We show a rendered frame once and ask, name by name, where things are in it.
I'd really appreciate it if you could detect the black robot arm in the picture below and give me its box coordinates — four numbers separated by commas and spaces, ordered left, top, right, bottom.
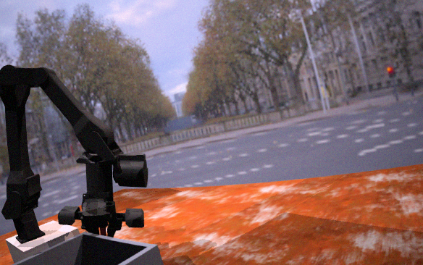
0, 64, 148, 244

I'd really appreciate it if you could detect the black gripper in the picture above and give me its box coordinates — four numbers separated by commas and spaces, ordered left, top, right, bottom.
58, 185, 145, 237

